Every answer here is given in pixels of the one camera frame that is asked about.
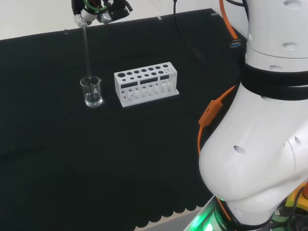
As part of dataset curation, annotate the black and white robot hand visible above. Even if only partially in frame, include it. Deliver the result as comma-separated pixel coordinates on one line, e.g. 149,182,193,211
71,0,133,28

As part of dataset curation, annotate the clear glass rod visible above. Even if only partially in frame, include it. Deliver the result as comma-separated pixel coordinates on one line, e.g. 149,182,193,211
82,26,92,81

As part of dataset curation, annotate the white test tube rack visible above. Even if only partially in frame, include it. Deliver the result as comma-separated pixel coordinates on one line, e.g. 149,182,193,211
114,62,180,108

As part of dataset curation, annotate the clear glass beaker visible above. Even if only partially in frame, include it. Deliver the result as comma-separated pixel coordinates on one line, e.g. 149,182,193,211
79,76,104,108

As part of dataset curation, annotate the black bench cloth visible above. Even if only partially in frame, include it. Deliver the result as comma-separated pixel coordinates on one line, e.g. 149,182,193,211
0,8,248,231

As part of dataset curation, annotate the yellow stop button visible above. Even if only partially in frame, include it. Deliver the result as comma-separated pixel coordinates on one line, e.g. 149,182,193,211
285,181,308,216

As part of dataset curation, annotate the black cable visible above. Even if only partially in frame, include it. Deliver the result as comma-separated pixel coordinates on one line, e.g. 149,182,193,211
172,0,205,64

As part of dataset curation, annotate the orange cable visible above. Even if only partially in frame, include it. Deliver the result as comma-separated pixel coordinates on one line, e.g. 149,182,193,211
197,0,239,226

